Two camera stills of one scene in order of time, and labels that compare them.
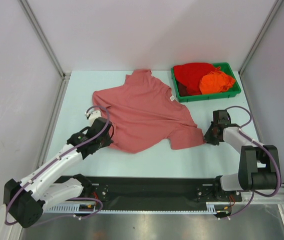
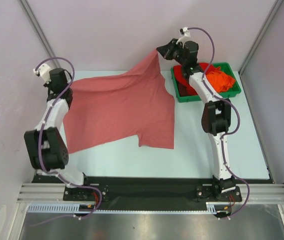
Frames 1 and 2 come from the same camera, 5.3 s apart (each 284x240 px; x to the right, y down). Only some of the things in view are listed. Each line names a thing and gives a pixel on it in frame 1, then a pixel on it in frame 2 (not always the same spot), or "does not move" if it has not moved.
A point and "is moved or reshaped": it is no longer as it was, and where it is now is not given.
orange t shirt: (215, 81) does not move
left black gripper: (107, 141) to (49, 85)
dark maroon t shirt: (183, 90) does not move
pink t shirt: (145, 115) is moved or reshaped
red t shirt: (190, 75) does not move
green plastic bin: (224, 67) does not move
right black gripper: (211, 133) to (171, 50)
